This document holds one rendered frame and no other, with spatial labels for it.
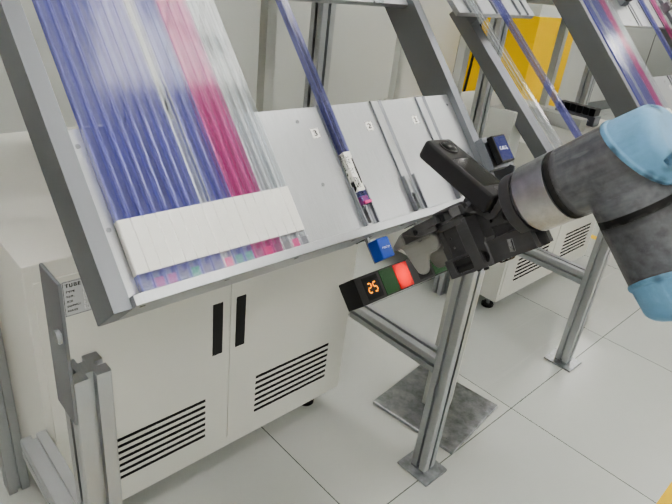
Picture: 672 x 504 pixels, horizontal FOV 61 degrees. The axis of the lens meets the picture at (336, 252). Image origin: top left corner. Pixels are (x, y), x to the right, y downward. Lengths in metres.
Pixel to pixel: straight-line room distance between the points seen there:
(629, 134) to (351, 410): 1.16
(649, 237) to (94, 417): 0.59
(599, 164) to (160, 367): 0.82
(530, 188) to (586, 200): 0.05
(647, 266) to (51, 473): 0.85
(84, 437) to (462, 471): 1.00
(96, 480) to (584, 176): 0.61
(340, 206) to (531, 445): 1.01
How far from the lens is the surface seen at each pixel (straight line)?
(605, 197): 0.58
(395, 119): 0.94
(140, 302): 0.59
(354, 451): 1.46
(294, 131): 0.79
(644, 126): 0.56
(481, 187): 0.66
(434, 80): 1.09
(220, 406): 1.27
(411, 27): 1.12
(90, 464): 0.72
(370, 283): 0.79
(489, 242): 0.67
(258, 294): 1.16
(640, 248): 0.58
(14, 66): 0.71
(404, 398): 1.62
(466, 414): 1.63
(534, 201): 0.61
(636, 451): 1.76
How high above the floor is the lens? 1.04
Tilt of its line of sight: 27 degrees down
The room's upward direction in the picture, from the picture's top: 7 degrees clockwise
